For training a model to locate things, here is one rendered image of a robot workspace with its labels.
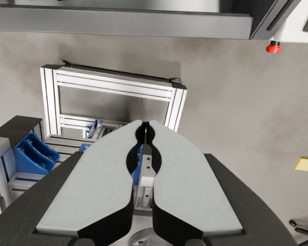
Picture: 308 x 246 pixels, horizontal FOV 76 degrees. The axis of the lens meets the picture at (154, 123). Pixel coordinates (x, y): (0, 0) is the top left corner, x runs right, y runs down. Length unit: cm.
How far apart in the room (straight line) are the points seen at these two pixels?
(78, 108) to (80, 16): 96
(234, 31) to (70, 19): 30
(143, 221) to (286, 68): 142
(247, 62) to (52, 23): 129
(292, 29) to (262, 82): 119
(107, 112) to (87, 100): 14
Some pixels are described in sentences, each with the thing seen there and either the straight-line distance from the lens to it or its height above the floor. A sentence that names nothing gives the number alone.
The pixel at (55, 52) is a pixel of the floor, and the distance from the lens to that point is 150.
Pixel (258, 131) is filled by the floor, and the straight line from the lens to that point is 180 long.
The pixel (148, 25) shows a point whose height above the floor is 95.
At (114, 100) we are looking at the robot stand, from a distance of 125.
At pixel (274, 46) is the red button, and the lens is 63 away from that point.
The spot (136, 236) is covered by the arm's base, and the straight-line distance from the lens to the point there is 58.
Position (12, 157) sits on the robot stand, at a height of 91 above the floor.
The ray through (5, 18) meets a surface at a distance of 48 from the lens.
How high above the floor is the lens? 136
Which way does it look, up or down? 62 degrees down
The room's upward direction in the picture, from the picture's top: 178 degrees clockwise
